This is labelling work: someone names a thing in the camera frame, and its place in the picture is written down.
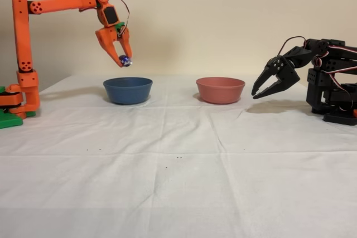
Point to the orange green gripper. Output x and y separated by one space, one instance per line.
106 37

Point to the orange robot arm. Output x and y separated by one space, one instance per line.
22 40

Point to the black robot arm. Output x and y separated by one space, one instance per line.
318 79

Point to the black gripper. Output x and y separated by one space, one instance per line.
281 74

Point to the blue candy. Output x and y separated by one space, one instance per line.
124 60

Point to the red bowl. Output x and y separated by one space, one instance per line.
220 91

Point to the green arm base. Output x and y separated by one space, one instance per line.
11 122

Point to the white creased tablecloth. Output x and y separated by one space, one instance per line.
178 165

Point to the blue bowl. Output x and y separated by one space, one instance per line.
128 91

